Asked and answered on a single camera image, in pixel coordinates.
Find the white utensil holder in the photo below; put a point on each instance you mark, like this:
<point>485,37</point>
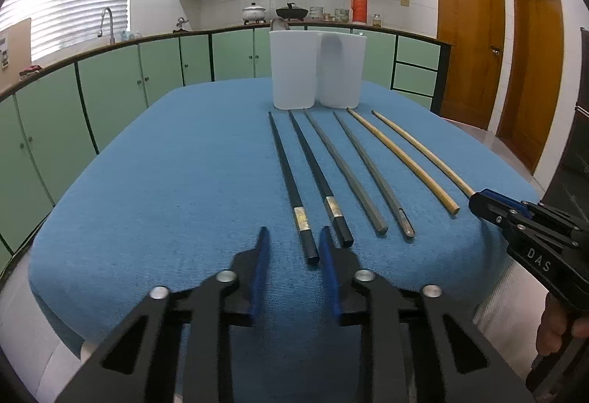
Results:
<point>316,67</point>

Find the blue table cloth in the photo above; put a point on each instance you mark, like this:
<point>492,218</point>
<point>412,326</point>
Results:
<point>192,181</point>

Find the large silver spoon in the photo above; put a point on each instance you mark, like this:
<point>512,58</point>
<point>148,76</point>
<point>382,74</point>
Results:
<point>278,24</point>

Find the black wok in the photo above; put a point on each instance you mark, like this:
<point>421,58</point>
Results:
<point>292,12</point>

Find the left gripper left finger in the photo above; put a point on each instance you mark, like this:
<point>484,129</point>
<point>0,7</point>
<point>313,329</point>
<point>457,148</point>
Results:
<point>177,343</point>

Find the orange thermos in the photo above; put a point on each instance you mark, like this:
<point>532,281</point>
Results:
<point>359,11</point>

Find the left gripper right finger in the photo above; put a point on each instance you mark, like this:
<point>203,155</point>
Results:
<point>415,345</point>

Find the green lower cabinets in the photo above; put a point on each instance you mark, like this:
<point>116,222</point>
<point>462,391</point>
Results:
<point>55,123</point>

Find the black chopstick gold band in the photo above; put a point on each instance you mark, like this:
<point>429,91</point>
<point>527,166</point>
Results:
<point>338,221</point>
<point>306,236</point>

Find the bamboo chopstick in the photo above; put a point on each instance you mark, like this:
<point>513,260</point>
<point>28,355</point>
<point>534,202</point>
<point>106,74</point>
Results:
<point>443,197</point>
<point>466,189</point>

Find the white pot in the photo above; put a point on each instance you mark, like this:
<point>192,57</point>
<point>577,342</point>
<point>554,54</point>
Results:
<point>253,14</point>

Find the grey chopstick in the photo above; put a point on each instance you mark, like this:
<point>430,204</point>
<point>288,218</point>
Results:
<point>389,196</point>
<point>375,217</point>

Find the person right hand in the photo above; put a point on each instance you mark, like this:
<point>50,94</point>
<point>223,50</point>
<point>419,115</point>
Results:
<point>553,326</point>

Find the brown wooden door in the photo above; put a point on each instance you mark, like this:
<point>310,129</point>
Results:
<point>475,29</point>

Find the cardboard box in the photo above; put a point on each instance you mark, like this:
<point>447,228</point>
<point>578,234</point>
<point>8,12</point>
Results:
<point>15,51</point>

